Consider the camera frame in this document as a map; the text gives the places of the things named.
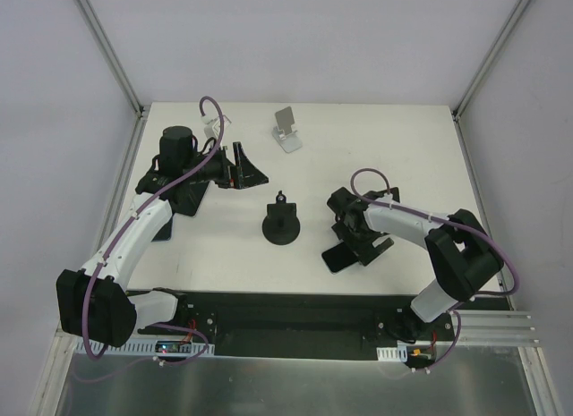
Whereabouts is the black round phone stand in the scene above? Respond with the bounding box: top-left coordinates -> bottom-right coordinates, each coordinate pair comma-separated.
261,191 -> 301,246

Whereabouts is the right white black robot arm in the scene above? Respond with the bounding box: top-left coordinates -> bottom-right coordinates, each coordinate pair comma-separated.
322,187 -> 504,340

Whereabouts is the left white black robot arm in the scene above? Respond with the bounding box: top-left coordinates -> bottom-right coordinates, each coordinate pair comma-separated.
56,126 -> 269,347

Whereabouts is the black stand left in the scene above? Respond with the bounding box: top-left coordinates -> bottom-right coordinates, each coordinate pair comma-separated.
170,183 -> 210,217

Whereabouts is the silver phone stand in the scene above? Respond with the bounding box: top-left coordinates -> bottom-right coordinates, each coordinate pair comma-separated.
271,106 -> 303,154

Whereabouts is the black folding phone stand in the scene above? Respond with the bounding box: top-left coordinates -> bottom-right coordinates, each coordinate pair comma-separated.
365,187 -> 400,203

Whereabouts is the dark blue phone left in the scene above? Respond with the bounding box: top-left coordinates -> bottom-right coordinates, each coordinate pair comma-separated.
152,217 -> 174,242

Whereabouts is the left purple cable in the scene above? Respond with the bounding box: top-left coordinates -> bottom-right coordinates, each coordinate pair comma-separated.
80,95 -> 225,366

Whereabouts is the purple cable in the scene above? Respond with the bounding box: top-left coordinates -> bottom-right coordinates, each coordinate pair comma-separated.
350,166 -> 521,375
80,95 -> 225,366

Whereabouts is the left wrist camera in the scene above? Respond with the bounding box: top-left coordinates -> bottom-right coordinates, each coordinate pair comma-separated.
201,115 -> 231,140

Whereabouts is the right white cable duct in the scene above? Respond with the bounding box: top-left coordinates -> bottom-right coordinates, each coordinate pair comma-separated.
376,346 -> 408,363

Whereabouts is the white cable duct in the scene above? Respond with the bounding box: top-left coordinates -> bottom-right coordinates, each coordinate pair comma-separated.
376,346 -> 408,363
75,340 -> 216,359

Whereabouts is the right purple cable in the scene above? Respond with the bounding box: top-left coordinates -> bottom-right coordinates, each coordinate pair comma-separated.
350,166 -> 521,375

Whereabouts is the aluminium rail right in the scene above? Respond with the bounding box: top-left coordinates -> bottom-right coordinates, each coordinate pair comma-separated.
458,310 -> 541,347

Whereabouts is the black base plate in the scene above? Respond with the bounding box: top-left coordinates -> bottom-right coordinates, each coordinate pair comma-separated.
124,290 -> 514,361

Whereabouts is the left white cable duct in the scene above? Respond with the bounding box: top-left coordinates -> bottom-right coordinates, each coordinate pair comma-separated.
75,340 -> 216,359

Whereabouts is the left aluminium frame post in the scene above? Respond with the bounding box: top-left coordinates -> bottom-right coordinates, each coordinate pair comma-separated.
73,0 -> 148,118

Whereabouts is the aluminium frame post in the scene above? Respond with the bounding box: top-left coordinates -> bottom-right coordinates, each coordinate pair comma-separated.
452,0 -> 534,123
73,0 -> 148,118

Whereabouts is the right aluminium frame post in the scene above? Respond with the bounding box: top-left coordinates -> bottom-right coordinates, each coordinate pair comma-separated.
452,0 -> 534,123

